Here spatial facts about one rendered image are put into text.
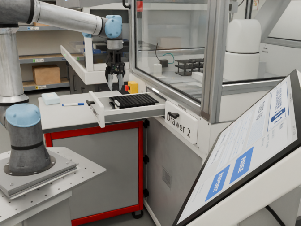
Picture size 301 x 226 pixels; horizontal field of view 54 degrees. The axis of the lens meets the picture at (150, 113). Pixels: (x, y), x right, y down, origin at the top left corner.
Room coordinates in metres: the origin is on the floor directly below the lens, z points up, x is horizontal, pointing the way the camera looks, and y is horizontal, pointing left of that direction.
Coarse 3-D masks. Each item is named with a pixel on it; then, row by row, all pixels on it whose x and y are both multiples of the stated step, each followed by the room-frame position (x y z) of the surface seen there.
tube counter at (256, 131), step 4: (264, 112) 0.67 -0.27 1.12; (260, 116) 0.67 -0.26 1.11; (264, 116) 0.64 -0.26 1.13; (256, 120) 0.67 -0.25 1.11; (260, 120) 0.64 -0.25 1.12; (264, 120) 0.61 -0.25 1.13; (252, 124) 0.66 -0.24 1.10; (256, 124) 0.63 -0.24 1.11; (260, 124) 0.61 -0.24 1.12; (252, 128) 0.63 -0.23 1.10; (256, 128) 0.60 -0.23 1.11; (260, 128) 0.58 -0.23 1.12; (252, 132) 0.60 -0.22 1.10; (256, 132) 0.57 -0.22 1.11; (260, 132) 0.55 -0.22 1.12; (252, 136) 0.57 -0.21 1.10; (256, 136) 0.55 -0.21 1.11; (260, 136) 0.53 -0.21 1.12; (248, 140) 0.57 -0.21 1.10; (252, 140) 0.55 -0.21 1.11; (256, 140) 0.53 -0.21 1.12; (248, 144) 0.54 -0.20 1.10
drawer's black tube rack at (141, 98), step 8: (112, 96) 1.57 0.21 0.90; (120, 96) 1.57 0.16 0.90; (128, 96) 1.57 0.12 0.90; (136, 96) 1.57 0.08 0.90; (144, 96) 1.57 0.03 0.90; (112, 104) 1.52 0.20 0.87; (120, 104) 1.43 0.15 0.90; (128, 104) 1.43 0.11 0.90; (136, 104) 1.43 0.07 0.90; (144, 104) 1.52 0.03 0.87; (152, 104) 1.52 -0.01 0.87
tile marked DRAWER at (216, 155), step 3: (222, 147) 0.70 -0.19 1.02; (219, 150) 0.69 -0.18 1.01; (222, 150) 0.67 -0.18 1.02; (213, 153) 0.72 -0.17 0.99; (216, 153) 0.69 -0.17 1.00; (219, 153) 0.66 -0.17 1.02; (213, 156) 0.69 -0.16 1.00; (216, 156) 0.66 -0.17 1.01; (219, 156) 0.64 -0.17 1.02; (210, 159) 0.69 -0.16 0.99; (213, 159) 0.66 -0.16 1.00; (216, 159) 0.64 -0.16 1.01; (210, 162) 0.66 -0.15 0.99; (213, 162) 0.64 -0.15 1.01; (207, 165) 0.65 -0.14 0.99
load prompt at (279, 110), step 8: (280, 88) 0.76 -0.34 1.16; (272, 96) 0.75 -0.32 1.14; (280, 96) 0.68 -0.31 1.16; (272, 104) 0.68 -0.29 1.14; (280, 104) 0.62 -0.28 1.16; (288, 104) 0.57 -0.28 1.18; (272, 112) 0.62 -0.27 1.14; (280, 112) 0.57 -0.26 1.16; (288, 112) 0.53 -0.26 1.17; (272, 120) 0.56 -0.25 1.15; (280, 120) 0.52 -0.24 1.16
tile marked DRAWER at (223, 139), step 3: (231, 129) 0.81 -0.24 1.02; (228, 132) 0.80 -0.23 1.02; (225, 135) 0.80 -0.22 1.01; (228, 135) 0.76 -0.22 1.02; (222, 138) 0.80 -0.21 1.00; (225, 138) 0.77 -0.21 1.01; (219, 141) 0.79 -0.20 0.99; (222, 141) 0.76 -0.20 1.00; (225, 141) 0.73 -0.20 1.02; (219, 144) 0.76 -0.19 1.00; (216, 147) 0.76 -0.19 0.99
